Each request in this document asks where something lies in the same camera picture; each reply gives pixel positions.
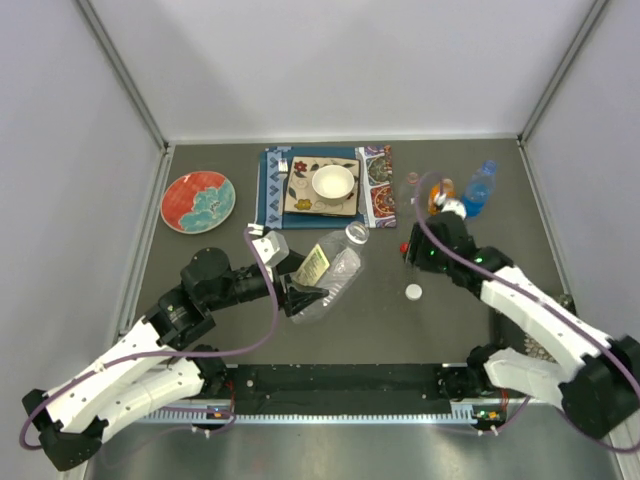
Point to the blue patterned placemat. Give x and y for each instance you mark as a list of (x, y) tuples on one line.
[(376, 206)]

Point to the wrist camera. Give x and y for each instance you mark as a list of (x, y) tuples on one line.
[(450, 205), (271, 246)]

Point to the black floral square plate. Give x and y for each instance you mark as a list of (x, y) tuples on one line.
[(506, 334)]

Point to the clear bottle white cap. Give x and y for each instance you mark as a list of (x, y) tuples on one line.
[(332, 265)]

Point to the red and teal plate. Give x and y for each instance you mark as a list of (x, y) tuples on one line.
[(198, 202)]

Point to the blue label water bottle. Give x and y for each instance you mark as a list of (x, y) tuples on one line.
[(479, 189)]

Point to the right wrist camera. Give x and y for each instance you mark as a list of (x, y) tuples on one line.
[(450, 205)]

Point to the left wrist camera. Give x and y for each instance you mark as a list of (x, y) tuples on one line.
[(271, 246)]

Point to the white ceramic bowl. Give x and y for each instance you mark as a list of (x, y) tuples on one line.
[(333, 182)]

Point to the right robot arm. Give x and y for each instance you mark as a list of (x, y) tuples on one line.
[(592, 378)]

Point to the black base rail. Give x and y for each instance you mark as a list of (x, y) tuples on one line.
[(347, 389)]

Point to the grey slotted cable duct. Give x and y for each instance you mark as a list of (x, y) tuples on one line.
[(459, 414)]

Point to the square floral beige plate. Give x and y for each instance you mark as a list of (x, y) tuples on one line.
[(300, 197)]

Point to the orange juice bottle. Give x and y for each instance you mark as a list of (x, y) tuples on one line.
[(445, 186)]

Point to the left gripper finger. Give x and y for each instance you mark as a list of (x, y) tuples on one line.
[(291, 263), (300, 297)]

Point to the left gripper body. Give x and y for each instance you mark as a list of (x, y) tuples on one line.
[(281, 290)]

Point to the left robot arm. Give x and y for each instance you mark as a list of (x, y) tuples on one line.
[(154, 364)]

